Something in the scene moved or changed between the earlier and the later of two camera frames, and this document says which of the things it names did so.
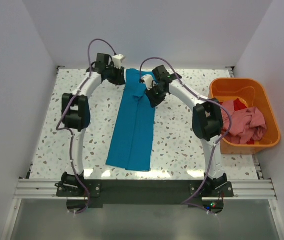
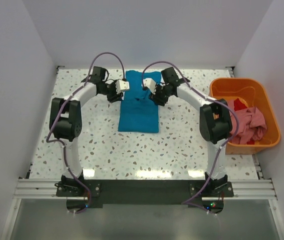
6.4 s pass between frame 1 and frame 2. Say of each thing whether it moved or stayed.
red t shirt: stayed
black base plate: stayed
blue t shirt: moved
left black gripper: moved
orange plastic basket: stayed
